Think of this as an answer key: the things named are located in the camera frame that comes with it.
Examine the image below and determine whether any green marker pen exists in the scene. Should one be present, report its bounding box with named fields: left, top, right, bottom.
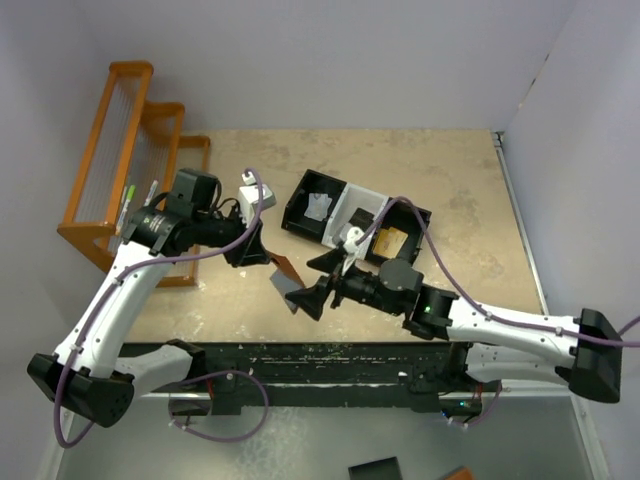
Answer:
left=115, top=185, right=136, bottom=236

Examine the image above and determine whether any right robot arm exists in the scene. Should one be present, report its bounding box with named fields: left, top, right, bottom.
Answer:
left=285, top=248, right=622, bottom=404

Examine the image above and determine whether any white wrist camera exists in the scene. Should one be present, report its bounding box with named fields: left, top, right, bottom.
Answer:
left=333, top=223, right=370, bottom=273
left=237, top=170, right=276, bottom=225

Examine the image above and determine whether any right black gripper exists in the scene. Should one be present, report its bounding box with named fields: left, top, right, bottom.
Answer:
left=285, top=248, right=403, bottom=322

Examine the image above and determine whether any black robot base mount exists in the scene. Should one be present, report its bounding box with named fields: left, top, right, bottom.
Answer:
left=119, top=342, right=501, bottom=416

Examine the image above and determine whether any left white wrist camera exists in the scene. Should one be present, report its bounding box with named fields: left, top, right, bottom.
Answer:
left=237, top=170, right=276, bottom=225

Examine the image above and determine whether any black card in tray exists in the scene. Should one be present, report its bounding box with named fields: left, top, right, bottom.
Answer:
left=348, top=208, right=375, bottom=232

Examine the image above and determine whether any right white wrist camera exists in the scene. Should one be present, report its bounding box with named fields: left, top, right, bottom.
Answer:
left=333, top=223, right=370, bottom=273

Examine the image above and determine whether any black box at bottom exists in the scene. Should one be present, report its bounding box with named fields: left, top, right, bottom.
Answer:
left=348, top=457, right=403, bottom=480

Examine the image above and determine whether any pink marker pen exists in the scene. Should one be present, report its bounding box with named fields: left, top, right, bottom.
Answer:
left=143, top=179, right=158, bottom=206

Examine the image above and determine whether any gold card in tray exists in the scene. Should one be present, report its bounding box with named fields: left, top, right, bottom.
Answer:
left=372, top=227, right=408, bottom=259

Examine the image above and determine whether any orange object at bottom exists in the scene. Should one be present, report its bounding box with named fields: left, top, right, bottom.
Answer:
left=439, top=467, right=475, bottom=480

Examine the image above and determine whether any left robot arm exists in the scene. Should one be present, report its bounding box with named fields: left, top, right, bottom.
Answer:
left=27, top=168, right=276, bottom=428

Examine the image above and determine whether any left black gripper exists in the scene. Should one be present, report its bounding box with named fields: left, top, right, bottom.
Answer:
left=192, top=203, right=270, bottom=268

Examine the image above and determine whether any orange wooden tiered rack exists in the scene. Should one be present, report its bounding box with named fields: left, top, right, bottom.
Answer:
left=57, top=60, right=211, bottom=272

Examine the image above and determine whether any black and white organizer tray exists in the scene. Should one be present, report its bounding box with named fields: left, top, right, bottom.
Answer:
left=281, top=169, right=423, bottom=266

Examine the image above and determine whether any silver item in tray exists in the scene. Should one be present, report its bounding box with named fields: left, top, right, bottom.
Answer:
left=304, top=193, right=332, bottom=222

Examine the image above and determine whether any brown leather card holder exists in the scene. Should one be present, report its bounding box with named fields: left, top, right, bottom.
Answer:
left=268, top=252, right=306, bottom=314

